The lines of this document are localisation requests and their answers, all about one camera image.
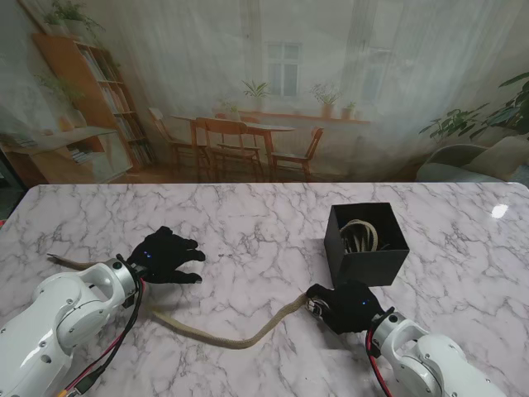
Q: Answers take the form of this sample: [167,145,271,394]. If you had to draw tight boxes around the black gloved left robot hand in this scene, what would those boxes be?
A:
[126,226,207,285]

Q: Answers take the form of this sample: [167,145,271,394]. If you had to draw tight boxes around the black square storage box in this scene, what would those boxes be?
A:
[323,202,410,289]

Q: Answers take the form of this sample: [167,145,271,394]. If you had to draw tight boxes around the left arm red black cable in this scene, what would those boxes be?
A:
[57,276,146,394]

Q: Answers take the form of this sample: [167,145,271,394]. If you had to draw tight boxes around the right arm red black cable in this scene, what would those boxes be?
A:
[366,330,393,397]

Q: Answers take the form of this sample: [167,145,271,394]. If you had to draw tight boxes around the arm red black cable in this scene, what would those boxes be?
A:
[57,276,146,394]
[366,330,393,397]

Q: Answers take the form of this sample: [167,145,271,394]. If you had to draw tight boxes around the printed room scene backdrop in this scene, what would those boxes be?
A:
[0,0,529,185]

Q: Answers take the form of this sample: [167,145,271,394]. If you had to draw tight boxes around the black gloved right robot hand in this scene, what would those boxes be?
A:
[305,280,396,336]

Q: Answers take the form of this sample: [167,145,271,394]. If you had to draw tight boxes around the beige woven belt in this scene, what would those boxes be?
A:
[339,218,380,254]

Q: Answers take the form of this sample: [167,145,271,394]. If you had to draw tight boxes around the beige woven belt looped end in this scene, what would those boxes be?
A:
[47,253,319,351]

